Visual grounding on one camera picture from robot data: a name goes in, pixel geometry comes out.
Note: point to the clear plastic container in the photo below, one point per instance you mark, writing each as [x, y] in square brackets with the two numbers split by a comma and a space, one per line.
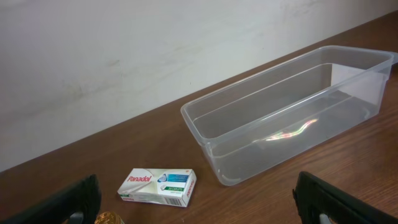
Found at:
[263, 120]

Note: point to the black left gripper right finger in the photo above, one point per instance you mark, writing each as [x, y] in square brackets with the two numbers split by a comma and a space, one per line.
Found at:
[314, 197]

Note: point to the white Panadol medicine box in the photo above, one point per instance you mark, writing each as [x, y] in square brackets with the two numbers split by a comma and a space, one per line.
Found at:
[159, 186]

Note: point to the gold-lidded small jar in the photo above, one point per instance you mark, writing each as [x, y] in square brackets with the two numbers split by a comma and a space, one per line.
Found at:
[109, 218]

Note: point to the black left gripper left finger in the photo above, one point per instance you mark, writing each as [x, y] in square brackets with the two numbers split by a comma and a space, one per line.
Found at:
[78, 203]

